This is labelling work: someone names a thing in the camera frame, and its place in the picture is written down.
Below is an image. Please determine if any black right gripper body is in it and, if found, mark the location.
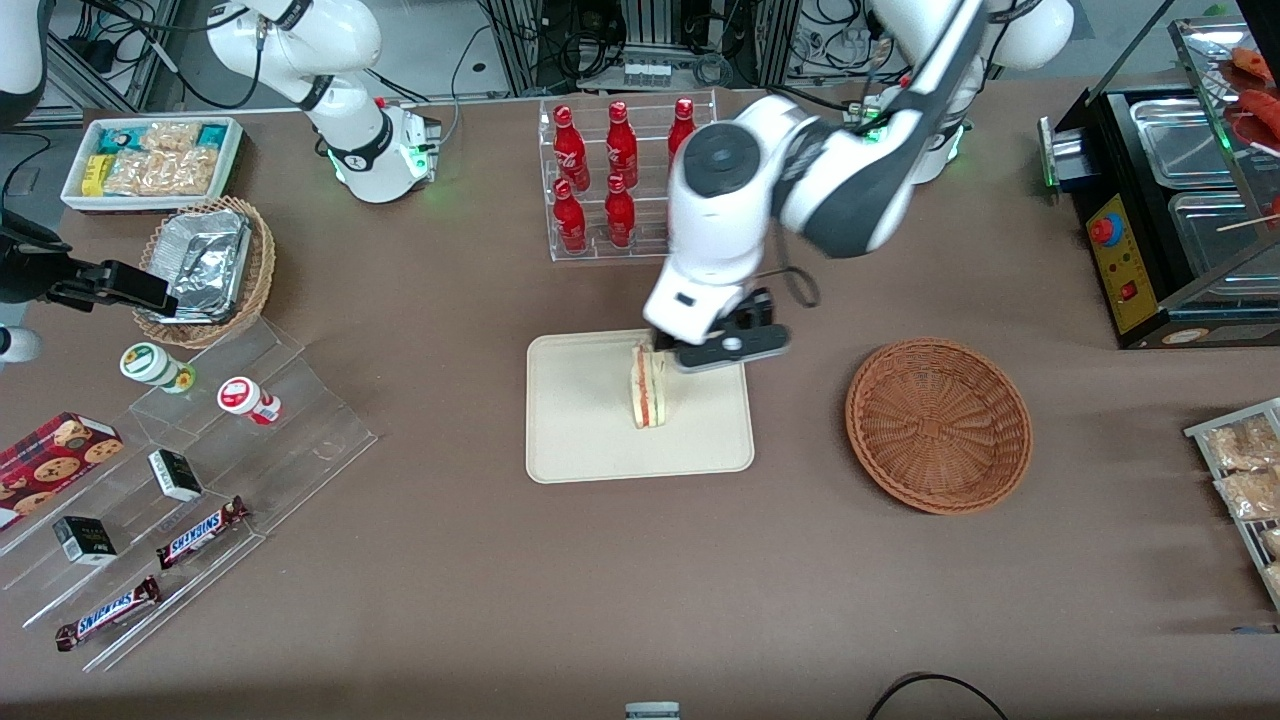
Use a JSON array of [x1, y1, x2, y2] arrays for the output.
[[0, 208, 103, 307]]

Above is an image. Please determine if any beige plastic tray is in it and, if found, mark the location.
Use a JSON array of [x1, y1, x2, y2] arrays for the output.
[[526, 323, 756, 485]]

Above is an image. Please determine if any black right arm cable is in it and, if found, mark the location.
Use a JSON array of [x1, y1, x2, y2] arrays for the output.
[[78, 0, 331, 111]]

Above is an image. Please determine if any foil food container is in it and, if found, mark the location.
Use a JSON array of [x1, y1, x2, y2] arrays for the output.
[[148, 209, 252, 324]]

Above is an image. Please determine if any Snickers bar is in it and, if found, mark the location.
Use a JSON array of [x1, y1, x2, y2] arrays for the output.
[[54, 575, 162, 653], [156, 496, 252, 570]]

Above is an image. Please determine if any red lid yogurt cup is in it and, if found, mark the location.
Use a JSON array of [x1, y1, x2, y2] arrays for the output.
[[217, 376, 284, 427]]

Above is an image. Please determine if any tan wicker basket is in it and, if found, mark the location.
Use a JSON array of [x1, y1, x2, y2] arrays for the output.
[[132, 195, 277, 350]]

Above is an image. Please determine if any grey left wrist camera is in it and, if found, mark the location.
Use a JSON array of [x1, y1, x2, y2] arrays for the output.
[[672, 289, 792, 375]]

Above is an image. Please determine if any clear acrylic bottle rack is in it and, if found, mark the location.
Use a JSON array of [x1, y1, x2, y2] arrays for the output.
[[538, 88, 719, 263]]

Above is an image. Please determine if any steel food pan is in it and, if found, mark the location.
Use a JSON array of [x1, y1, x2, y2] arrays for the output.
[[1166, 190, 1280, 293], [1128, 97, 1237, 189]]

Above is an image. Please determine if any black hot food display case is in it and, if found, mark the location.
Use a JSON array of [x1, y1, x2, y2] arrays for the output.
[[1038, 0, 1280, 351]]

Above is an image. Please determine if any grey wire rack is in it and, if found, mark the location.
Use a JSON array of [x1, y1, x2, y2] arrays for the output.
[[1184, 398, 1280, 613]]

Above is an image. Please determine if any aluminium frame rack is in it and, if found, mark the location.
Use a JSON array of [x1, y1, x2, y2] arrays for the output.
[[480, 0, 806, 97]]

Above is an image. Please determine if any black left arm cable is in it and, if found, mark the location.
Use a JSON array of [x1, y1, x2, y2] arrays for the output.
[[762, 262, 823, 310]]

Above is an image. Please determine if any large clear bag of crackers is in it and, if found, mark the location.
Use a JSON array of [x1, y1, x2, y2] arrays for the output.
[[104, 147, 218, 197]]

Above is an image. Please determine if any triangular sandwich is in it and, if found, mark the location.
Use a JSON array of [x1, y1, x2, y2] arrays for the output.
[[628, 340, 672, 430]]

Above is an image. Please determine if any green lid yogurt cup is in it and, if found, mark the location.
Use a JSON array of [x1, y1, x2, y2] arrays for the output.
[[119, 342, 197, 395]]

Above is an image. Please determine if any red tartan cookie box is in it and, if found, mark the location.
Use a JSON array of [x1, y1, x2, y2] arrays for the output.
[[0, 411, 126, 532]]

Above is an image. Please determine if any clear acrylic stepped stand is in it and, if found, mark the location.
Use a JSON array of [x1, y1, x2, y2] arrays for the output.
[[0, 318, 379, 674]]

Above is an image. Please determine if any small black box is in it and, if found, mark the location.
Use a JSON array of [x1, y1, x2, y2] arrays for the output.
[[52, 516, 119, 567], [148, 449, 205, 503]]

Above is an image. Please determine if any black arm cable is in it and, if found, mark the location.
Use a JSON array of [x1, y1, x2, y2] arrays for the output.
[[78, 0, 331, 111], [762, 262, 823, 310]]

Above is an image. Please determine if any white snack bin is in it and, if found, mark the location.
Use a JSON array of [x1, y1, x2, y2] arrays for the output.
[[60, 116, 244, 215]]

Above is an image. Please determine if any brown wicker basket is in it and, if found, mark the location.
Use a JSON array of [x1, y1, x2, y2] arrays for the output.
[[845, 337, 1033, 516]]

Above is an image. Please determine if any black floor cable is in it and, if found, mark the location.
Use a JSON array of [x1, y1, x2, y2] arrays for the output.
[[865, 672, 1011, 720]]

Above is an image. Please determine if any red cola bottle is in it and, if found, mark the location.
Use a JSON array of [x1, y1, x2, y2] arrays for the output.
[[553, 104, 591, 192], [606, 100, 639, 189], [604, 174, 637, 250], [553, 178, 589, 255], [668, 97, 699, 157]]

